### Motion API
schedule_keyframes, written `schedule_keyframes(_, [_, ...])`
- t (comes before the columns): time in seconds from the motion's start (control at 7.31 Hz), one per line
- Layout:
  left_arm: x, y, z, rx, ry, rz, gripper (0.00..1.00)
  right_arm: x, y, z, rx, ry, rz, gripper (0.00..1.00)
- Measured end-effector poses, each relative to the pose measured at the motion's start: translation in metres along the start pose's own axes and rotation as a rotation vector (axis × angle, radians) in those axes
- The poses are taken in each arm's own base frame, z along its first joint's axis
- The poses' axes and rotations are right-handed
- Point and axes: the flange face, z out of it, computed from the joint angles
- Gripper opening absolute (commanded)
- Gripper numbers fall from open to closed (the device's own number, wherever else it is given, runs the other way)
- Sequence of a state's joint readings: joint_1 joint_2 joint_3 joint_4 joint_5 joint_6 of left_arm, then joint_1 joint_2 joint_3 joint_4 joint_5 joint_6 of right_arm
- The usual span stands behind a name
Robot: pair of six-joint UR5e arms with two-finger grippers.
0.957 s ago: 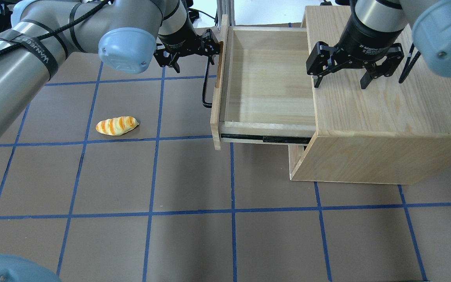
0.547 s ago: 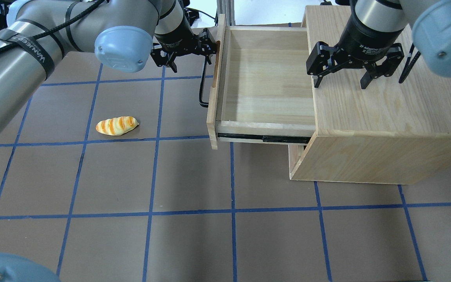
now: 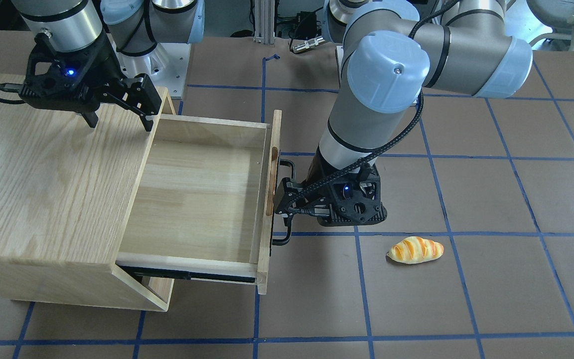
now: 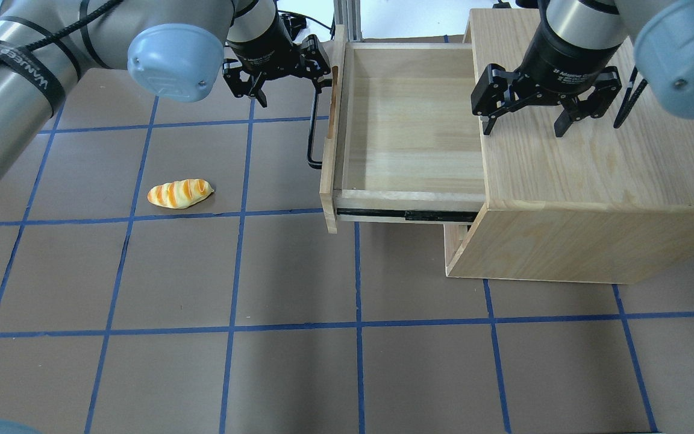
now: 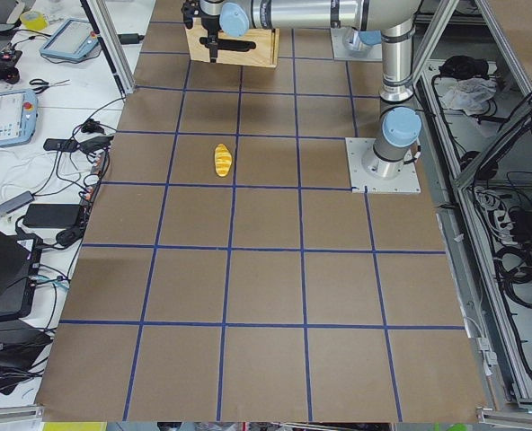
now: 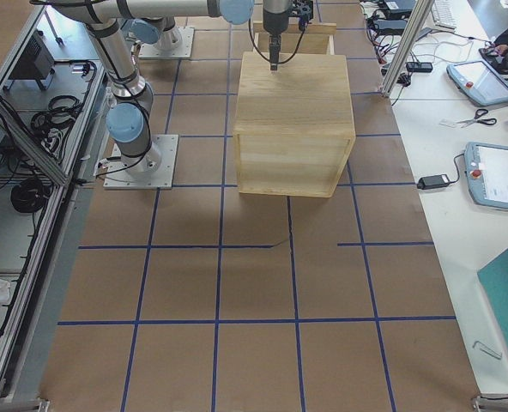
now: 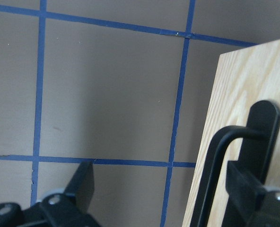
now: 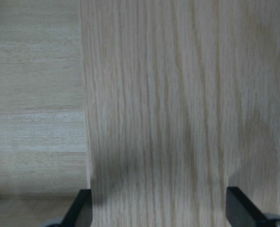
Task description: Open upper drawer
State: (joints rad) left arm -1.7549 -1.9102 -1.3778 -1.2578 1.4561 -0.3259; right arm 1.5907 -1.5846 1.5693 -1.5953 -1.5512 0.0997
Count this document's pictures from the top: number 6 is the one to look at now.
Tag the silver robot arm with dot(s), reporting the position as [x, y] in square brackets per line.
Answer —
[128, 121]

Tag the light wooden drawer cabinet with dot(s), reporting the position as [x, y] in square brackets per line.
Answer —
[294, 127]

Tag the black power adapter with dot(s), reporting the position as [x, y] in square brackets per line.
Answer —
[431, 182]

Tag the aluminium frame post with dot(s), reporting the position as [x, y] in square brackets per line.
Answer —
[415, 23]

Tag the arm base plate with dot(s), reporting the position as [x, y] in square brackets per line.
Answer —
[173, 44]
[155, 170]

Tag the teach pendant tablet near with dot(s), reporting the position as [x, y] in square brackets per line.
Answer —
[487, 174]

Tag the teach pendant tablet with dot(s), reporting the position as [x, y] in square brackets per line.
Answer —
[487, 174]
[482, 84]

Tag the wooden drawer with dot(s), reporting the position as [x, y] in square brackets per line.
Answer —
[318, 39]

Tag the black scissors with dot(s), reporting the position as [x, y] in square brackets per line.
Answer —
[480, 117]

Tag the metal hex key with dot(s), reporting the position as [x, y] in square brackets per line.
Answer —
[487, 350]

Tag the teach pendant tablet far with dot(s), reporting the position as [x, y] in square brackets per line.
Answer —
[482, 84]

